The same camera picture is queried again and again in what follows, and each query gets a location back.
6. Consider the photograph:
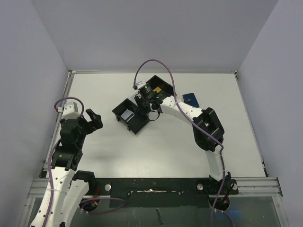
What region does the blue leather card holder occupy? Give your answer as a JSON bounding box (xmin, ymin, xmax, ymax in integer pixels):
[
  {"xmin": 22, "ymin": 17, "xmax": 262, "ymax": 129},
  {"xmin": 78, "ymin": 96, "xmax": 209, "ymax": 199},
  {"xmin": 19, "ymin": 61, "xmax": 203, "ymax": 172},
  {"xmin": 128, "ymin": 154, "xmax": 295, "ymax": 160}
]
[{"xmin": 182, "ymin": 93, "xmax": 199, "ymax": 108}]

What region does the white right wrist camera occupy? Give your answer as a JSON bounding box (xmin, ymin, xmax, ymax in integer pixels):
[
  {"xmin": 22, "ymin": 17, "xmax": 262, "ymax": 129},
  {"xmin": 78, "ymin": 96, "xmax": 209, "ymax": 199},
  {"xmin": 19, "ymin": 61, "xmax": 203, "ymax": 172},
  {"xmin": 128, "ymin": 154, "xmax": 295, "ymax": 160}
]
[{"xmin": 133, "ymin": 81, "xmax": 146, "ymax": 90}]

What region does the silver credit card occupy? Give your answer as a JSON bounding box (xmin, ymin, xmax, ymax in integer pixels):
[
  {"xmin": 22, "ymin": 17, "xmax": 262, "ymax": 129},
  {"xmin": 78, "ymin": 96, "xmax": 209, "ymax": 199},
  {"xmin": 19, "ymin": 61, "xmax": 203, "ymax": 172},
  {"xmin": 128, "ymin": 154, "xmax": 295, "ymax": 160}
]
[{"xmin": 121, "ymin": 109, "xmax": 134, "ymax": 122}]

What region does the aluminium left side rail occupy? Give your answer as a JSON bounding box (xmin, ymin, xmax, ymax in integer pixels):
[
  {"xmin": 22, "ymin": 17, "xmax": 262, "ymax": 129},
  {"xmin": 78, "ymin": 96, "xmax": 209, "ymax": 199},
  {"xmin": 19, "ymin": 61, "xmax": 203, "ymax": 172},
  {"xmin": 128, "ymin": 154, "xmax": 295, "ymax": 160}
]
[{"xmin": 42, "ymin": 70, "xmax": 75, "ymax": 172}]

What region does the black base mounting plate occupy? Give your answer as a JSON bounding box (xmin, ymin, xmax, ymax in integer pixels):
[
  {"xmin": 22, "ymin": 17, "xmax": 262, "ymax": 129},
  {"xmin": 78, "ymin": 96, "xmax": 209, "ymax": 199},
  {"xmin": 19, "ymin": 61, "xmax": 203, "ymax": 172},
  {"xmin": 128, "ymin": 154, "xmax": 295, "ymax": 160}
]
[{"xmin": 86, "ymin": 177, "xmax": 239, "ymax": 208}]

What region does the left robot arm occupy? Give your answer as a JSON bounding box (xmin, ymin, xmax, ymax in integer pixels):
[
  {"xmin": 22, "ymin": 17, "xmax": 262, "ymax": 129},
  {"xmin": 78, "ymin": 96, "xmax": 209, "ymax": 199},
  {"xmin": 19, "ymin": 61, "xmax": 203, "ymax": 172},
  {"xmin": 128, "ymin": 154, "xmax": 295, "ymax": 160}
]
[{"xmin": 31, "ymin": 109, "xmax": 103, "ymax": 227}]

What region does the black bin with gold card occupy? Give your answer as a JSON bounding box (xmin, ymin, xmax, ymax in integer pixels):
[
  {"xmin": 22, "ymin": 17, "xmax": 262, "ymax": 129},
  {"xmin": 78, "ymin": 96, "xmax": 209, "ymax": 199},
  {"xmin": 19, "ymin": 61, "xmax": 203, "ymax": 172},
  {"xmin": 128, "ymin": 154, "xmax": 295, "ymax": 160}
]
[{"xmin": 146, "ymin": 75, "xmax": 174, "ymax": 96}]

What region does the aluminium rail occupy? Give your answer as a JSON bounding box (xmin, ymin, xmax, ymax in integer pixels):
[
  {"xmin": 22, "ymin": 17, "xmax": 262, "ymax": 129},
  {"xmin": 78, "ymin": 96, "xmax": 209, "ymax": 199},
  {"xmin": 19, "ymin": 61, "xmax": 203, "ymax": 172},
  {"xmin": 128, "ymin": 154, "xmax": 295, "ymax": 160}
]
[
  {"xmin": 27, "ymin": 176, "xmax": 284, "ymax": 199},
  {"xmin": 42, "ymin": 70, "xmax": 75, "ymax": 172}
]

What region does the gold credit card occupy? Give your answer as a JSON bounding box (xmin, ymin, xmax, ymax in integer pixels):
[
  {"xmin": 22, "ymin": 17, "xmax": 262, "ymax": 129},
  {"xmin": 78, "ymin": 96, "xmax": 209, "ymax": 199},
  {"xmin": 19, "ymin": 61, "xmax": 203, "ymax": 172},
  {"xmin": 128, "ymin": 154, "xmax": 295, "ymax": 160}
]
[{"xmin": 153, "ymin": 87, "xmax": 161, "ymax": 93}]

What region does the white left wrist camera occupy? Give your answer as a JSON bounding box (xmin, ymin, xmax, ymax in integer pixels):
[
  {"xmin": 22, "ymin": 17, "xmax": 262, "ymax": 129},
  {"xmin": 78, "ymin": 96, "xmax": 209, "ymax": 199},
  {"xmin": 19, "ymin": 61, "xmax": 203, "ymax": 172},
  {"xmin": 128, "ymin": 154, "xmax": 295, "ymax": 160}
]
[{"xmin": 62, "ymin": 102, "xmax": 80, "ymax": 120}]

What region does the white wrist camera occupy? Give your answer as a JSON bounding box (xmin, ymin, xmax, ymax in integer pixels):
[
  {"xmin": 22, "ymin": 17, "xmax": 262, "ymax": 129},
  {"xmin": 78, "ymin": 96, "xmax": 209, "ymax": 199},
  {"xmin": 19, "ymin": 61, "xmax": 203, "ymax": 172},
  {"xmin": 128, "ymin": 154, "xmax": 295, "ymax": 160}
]
[
  {"xmin": 133, "ymin": 81, "xmax": 146, "ymax": 90},
  {"xmin": 62, "ymin": 102, "xmax": 80, "ymax": 120}
]

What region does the aluminium front rail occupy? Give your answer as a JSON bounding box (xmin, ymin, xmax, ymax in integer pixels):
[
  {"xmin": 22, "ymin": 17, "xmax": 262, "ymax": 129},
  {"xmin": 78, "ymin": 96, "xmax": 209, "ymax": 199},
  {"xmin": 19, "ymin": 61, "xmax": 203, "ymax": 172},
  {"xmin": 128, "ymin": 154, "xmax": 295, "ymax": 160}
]
[{"xmin": 27, "ymin": 176, "xmax": 284, "ymax": 199}]

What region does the black bin with silver card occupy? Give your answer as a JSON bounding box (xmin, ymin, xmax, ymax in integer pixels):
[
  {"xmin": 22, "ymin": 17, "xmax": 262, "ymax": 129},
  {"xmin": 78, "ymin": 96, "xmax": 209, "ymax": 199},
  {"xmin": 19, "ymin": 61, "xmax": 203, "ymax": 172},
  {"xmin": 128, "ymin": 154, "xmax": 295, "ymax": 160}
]
[{"xmin": 112, "ymin": 98, "xmax": 149, "ymax": 134}]

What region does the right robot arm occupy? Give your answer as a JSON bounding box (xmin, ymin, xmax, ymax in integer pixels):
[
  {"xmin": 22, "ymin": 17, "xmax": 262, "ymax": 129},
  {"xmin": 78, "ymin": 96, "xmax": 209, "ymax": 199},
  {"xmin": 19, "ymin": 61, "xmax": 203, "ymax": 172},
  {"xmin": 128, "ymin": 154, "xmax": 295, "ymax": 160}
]
[{"xmin": 133, "ymin": 82, "xmax": 227, "ymax": 190}]

